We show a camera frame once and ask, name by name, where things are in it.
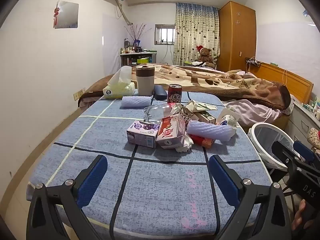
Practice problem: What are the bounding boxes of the grey brown lidded cup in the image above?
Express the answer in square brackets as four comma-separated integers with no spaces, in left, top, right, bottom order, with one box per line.
[135,64,156,97]

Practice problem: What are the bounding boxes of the wrapped air conditioner pipe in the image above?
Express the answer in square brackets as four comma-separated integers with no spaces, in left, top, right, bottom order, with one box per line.
[113,0,133,27]

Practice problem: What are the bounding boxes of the lavender ribbed packet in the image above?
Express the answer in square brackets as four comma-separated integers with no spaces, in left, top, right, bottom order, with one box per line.
[121,95,153,108]
[186,119,233,142]

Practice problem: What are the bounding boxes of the wall mirror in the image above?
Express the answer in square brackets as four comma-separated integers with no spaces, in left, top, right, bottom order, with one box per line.
[54,1,80,29]

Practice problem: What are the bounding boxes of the brown teddy bear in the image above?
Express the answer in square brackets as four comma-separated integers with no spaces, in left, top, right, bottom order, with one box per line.
[193,45,216,68]

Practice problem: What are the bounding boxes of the blue checked tablecloth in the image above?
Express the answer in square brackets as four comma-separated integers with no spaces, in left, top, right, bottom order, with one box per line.
[26,91,273,238]

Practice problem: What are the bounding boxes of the cluttered grey shelf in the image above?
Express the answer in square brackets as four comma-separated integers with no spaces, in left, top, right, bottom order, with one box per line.
[120,45,158,67]

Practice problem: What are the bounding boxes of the red hanging ornament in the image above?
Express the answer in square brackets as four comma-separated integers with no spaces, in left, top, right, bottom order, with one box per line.
[53,0,61,28]

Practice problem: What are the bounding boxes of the grey nightstand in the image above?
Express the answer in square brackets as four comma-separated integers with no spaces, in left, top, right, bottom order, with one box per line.
[284,101,320,144]

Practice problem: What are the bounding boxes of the power strip with cables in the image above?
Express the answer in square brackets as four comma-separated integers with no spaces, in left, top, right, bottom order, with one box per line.
[245,57,261,67]

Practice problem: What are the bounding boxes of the dark glasses case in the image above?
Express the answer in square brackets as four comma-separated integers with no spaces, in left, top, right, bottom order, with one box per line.
[153,85,168,101]

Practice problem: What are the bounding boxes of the wooden wardrobe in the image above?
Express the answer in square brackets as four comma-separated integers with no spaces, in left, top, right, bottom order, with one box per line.
[218,1,257,73]

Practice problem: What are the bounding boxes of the person's right hand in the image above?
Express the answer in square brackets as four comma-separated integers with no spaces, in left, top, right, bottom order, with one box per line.
[292,199,307,231]

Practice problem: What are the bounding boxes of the pink milk carton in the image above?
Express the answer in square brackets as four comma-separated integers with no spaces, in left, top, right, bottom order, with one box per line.
[155,113,187,150]

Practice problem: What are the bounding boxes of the wooden headboard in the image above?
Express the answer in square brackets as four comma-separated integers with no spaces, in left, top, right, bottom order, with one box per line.
[252,61,314,106]

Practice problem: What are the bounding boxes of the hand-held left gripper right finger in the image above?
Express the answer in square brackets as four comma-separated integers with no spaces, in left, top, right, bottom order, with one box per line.
[209,154,292,240]

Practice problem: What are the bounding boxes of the white plastic bottle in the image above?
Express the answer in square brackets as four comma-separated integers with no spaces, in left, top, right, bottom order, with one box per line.
[216,107,242,131]

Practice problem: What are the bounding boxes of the floral cloth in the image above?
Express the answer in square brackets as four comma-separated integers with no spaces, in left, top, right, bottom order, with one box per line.
[307,127,320,155]

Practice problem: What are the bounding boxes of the yellow tissue pack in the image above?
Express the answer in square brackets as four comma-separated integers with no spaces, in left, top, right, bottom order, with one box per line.
[102,66,136,99]

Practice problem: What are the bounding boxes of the red orange packet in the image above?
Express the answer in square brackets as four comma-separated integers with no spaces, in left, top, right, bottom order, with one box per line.
[189,134,214,149]

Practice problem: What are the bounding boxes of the heart patterned curtain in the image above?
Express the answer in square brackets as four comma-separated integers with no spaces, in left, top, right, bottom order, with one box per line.
[173,2,221,67]

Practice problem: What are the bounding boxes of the pink bed sheet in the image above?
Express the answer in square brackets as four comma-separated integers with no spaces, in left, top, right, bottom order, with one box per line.
[222,98,284,127]

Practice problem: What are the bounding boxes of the barred window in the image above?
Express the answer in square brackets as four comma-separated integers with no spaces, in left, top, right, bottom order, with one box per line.
[154,24,176,46]

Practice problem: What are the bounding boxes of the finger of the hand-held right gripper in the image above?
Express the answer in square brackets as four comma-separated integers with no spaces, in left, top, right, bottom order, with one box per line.
[271,141,302,165]
[293,140,316,163]

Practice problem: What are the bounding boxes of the vase of flower branches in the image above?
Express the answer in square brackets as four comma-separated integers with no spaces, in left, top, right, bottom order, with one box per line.
[126,23,153,48]

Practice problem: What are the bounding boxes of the white bin with bag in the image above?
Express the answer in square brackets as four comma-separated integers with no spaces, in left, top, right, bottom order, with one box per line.
[247,122,298,183]

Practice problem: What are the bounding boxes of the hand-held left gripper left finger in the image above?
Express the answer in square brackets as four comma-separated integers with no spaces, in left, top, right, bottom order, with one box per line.
[26,154,108,240]

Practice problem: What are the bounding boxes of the purple milk carton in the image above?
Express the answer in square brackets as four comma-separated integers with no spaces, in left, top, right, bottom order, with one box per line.
[126,120,161,148]

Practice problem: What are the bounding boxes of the clear crushed plastic bottle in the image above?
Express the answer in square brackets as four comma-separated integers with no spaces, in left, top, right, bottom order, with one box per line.
[143,103,176,125]

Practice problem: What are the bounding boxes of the red drink can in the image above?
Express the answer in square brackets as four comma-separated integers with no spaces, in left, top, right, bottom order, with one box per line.
[167,84,183,104]

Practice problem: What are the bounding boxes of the crumpled white tissue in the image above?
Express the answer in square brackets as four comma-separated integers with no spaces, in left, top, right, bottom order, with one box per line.
[174,132,194,153]

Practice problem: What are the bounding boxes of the brown patterned wrapper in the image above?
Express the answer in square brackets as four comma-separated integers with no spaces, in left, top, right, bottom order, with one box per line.
[171,103,198,123]

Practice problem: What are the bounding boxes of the brown printed blanket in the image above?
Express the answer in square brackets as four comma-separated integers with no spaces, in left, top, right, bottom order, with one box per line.
[120,63,292,111]

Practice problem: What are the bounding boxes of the crumpled white green paper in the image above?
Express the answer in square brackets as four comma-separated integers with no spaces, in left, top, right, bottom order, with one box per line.
[184,100,218,112]

